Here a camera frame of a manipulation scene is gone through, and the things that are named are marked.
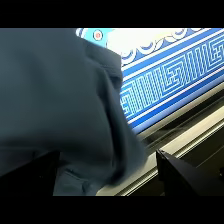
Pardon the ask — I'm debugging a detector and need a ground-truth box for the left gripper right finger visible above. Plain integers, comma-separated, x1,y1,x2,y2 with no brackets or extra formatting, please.
155,149,224,197

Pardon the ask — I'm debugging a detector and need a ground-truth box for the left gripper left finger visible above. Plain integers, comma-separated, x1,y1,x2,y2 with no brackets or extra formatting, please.
0,151,61,197

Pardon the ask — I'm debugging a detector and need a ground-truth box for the dark grey garment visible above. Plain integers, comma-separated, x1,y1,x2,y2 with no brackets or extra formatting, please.
0,27,148,197

